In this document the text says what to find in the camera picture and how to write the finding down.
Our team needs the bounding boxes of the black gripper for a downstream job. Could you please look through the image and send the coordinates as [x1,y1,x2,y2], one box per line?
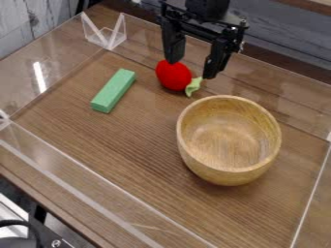
[159,0,250,79]

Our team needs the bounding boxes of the red plush strawberry toy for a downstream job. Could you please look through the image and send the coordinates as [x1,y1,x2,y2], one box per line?
[155,60,203,97]

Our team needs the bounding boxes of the wooden bowl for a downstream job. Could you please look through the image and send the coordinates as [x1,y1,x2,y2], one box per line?
[176,95,282,186]

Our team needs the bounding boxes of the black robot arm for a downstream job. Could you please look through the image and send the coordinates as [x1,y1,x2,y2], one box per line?
[157,0,250,79]

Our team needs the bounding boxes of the green rectangular block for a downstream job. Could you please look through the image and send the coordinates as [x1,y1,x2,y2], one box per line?
[91,69,136,113]

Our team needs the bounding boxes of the clear acrylic corner bracket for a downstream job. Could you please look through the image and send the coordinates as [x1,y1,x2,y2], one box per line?
[80,13,127,50]

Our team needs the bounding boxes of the clear acrylic tray wall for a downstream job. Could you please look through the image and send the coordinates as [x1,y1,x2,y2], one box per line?
[0,110,216,248]

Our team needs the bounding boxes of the black metal table frame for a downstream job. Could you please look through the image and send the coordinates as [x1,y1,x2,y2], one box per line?
[0,200,83,248]

